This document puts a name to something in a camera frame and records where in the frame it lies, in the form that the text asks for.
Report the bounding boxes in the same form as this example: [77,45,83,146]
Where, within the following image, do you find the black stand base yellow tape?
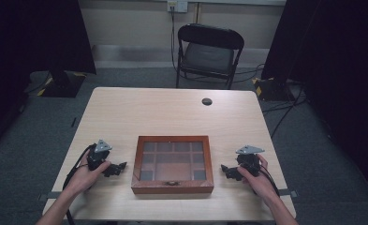
[37,69,88,98]
[252,76,300,102]

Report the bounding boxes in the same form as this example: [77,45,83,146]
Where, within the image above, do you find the grey strap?
[37,191,67,202]
[277,188,299,199]

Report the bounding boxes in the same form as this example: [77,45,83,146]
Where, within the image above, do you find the black floor cables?
[234,63,309,139]

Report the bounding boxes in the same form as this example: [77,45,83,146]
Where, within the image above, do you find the wooden box with glass lid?
[130,134,215,195]

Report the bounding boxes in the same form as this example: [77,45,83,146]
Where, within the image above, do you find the black cable from wall socket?
[169,6,178,71]

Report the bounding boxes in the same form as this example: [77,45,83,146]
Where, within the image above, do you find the person's right hand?
[236,154,280,206]

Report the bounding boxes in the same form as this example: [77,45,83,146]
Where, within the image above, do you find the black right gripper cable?
[258,164,281,197]

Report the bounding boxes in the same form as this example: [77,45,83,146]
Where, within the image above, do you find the white wall socket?
[167,0,189,14]

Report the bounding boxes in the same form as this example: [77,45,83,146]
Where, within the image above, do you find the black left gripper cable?
[62,142,97,225]

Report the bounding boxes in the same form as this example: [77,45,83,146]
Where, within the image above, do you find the person's left hand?
[65,154,112,197]

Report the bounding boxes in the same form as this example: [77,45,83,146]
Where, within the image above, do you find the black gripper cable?
[258,164,281,197]
[62,142,97,225]

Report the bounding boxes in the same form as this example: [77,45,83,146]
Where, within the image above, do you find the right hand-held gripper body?
[235,144,266,178]

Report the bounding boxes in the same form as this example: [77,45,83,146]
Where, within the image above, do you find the black folding chair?
[175,22,245,91]

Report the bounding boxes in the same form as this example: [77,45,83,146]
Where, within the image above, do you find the black curtain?
[0,0,97,158]
[260,0,368,201]

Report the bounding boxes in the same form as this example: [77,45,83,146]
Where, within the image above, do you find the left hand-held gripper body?
[86,139,113,172]

